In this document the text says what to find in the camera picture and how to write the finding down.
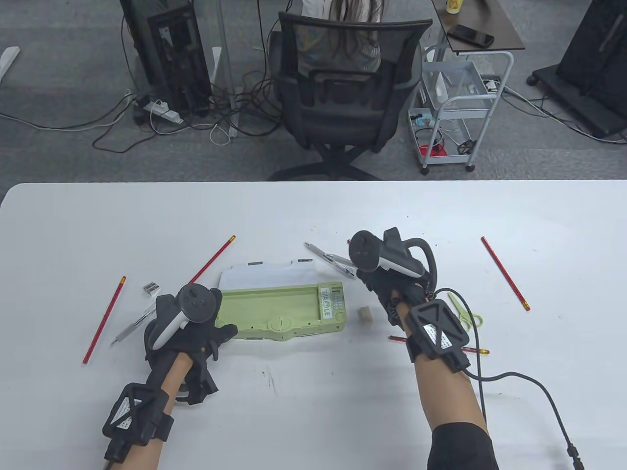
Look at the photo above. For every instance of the grey white hand controller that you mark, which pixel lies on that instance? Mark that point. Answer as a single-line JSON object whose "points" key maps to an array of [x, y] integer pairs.
{"points": [[365, 249], [196, 303]]}

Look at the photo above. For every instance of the white power adapter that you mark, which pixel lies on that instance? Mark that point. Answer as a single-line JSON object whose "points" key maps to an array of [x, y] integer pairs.
{"points": [[491, 86]]}

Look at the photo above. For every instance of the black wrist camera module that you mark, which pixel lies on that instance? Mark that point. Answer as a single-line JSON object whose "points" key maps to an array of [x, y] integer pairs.
{"points": [[130, 411], [436, 333]]}

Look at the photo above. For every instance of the person's left hand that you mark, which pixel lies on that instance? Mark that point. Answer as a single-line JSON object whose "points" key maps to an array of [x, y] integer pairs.
{"points": [[201, 342]]}

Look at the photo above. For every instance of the red wooden pencil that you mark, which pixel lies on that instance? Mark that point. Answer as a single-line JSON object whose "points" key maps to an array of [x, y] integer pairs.
{"points": [[505, 274], [211, 260], [104, 320], [397, 338]]}

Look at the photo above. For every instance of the brown side table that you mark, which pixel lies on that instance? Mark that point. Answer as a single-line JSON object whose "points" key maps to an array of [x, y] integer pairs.
{"points": [[490, 19]]}

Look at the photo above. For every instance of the person's right forearm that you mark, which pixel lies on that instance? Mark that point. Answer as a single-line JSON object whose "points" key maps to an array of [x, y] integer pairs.
{"points": [[446, 396]]}

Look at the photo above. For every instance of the black computer tower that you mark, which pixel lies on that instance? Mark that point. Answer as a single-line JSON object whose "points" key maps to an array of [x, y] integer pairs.
{"points": [[171, 58]]}

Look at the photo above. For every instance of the small green scissors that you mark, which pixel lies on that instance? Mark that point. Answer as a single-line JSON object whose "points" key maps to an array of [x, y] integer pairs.
{"points": [[458, 307]]}

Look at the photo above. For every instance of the black wheeled stand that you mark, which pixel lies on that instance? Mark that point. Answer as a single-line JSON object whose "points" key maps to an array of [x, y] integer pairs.
{"points": [[592, 58]]}

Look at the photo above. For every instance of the green multifunction pencil case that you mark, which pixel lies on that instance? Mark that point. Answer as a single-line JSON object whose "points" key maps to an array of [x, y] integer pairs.
{"points": [[274, 308]]}

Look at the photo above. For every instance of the white power strip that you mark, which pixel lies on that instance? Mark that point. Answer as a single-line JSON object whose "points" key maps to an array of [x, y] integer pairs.
{"points": [[164, 111]]}

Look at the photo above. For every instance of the black left wrist camera module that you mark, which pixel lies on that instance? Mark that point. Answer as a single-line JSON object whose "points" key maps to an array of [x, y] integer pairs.
{"points": [[130, 411]]}

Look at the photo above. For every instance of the clear plastic ballpoint pen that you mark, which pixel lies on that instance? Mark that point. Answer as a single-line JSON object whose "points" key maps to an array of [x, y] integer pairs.
{"points": [[318, 252], [128, 331]]}

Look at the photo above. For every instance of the black right wrist camera module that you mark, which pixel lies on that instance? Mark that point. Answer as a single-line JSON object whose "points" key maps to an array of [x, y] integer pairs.
{"points": [[436, 333]]}

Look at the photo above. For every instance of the small metal pencil sharpener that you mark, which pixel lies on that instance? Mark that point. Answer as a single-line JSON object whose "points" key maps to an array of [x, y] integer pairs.
{"points": [[152, 289]]}

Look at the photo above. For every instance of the black mesh office chair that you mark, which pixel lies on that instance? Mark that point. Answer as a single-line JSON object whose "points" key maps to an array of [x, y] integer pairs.
{"points": [[343, 117]]}

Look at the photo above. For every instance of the black smartphone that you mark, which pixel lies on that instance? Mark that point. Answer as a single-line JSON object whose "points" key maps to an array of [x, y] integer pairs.
{"points": [[470, 35]]}

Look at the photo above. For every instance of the white flat bar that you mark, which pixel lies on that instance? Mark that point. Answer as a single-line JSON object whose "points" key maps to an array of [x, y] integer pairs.
{"points": [[9, 58]]}

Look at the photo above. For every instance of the yellow cup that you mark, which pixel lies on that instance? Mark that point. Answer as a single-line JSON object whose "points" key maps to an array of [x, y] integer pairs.
{"points": [[454, 6]]}

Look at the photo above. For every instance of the white utility cart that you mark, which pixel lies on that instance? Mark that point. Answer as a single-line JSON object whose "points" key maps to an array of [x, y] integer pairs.
{"points": [[460, 102]]}

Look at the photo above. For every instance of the small red object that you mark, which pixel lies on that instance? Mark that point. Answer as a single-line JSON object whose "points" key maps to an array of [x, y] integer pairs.
{"points": [[433, 151]]}

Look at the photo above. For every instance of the beige rubber eraser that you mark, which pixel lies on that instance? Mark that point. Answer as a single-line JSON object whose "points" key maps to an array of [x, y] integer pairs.
{"points": [[366, 317]]}

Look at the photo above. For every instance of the person's right hand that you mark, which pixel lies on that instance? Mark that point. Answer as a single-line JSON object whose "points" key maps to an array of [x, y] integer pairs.
{"points": [[379, 289]]}

